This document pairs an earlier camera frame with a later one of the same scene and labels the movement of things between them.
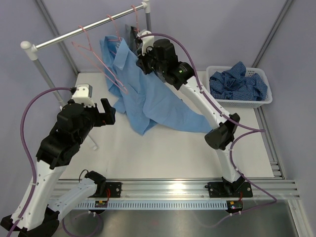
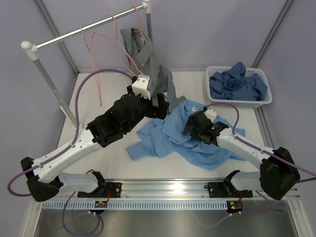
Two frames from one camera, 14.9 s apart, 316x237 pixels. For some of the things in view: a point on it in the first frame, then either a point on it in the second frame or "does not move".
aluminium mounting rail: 140,189 does not move
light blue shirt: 147,102 → 165,137
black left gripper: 103,118 → 158,112
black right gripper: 141,62 → 193,133
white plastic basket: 227,103 does not move
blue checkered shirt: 234,84 does not move
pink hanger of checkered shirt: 121,89 → 90,50
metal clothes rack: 33,49 does not move
